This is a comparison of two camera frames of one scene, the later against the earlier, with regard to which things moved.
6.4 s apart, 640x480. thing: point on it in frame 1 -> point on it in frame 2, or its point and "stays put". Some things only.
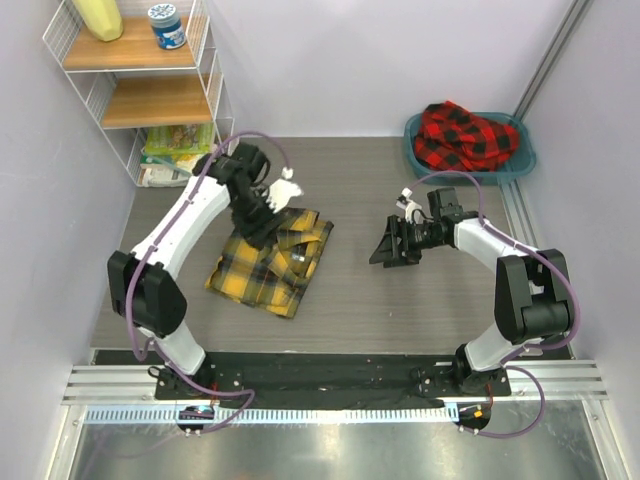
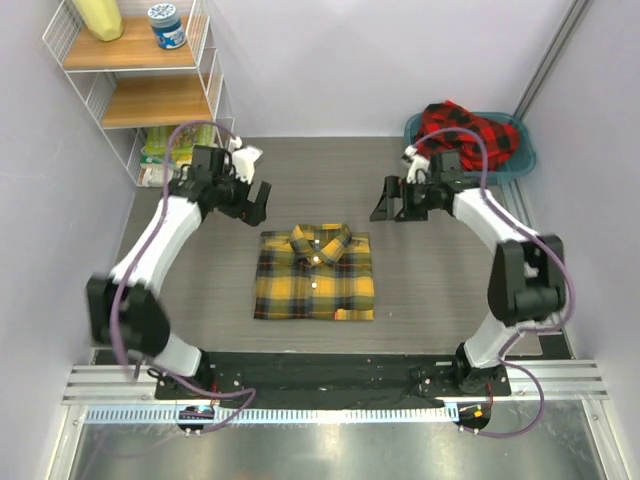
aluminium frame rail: [552, 54] stays put
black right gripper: [393, 253] -> [395, 187]
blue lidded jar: [167, 26] stays put
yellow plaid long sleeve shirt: [274, 277] -> [315, 272]
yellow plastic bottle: [103, 17] stays put
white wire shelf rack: [131, 84] stays put
